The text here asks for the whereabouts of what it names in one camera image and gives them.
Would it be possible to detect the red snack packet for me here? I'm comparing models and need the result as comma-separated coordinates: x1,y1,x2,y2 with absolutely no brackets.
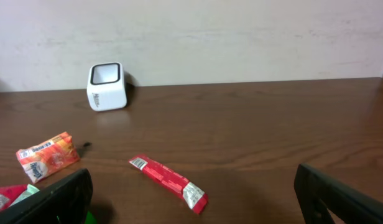
0,185,27,212

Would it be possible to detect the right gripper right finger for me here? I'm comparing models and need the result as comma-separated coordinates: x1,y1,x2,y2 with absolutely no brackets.
294,164,383,224

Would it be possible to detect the green-lid white jar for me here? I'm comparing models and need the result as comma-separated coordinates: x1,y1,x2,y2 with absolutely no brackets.
84,212,98,224

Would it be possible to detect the orange white small packet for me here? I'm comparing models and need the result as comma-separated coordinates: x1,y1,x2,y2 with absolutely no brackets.
16,132,80,184

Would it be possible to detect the teal white snack packet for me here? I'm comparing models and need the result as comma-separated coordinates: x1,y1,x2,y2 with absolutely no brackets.
10,184,39,206

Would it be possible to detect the small red wrapper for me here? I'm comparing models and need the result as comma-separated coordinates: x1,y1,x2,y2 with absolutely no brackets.
129,155,208,215

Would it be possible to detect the white barcode scanner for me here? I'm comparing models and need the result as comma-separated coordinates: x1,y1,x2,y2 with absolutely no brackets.
86,62,127,111

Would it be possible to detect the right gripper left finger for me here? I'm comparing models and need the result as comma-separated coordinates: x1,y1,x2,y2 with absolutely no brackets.
0,169,93,224

